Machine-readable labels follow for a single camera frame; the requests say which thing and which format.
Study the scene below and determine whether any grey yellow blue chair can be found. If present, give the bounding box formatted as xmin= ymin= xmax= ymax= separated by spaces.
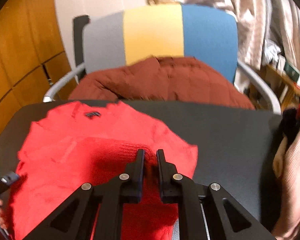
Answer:
xmin=43 ymin=3 xmax=282 ymax=115

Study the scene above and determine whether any pink knit sweater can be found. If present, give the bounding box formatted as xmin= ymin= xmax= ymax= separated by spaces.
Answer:
xmin=272 ymin=115 xmax=300 ymax=240

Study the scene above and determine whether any person's left hand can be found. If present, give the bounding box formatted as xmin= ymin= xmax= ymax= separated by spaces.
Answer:
xmin=0 ymin=198 xmax=9 ymax=230

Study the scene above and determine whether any wooden shelf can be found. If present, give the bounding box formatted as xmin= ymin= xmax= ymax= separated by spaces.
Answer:
xmin=250 ymin=61 xmax=300 ymax=110

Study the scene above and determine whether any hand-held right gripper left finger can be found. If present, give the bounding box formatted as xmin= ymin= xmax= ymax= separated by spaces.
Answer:
xmin=22 ymin=149 xmax=145 ymax=240

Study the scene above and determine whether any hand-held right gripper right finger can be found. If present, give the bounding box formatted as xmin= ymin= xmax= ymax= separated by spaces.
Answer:
xmin=156 ymin=149 xmax=277 ymax=240

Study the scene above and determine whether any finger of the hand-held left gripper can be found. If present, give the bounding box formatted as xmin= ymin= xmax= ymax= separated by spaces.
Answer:
xmin=0 ymin=171 xmax=21 ymax=188

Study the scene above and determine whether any dark cloth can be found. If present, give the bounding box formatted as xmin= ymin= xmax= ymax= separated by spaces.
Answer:
xmin=281 ymin=102 xmax=300 ymax=143

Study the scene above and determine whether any rust quilted jacket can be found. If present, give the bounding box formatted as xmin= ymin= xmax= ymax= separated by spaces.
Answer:
xmin=68 ymin=56 xmax=256 ymax=110

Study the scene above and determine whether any red knit sweater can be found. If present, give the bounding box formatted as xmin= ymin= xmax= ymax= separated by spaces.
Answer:
xmin=8 ymin=100 xmax=198 ymax=240

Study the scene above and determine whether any wooden cabinet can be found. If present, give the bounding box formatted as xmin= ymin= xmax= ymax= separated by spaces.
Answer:
xmin=0 ymin=0 xmax=78 ymax=150

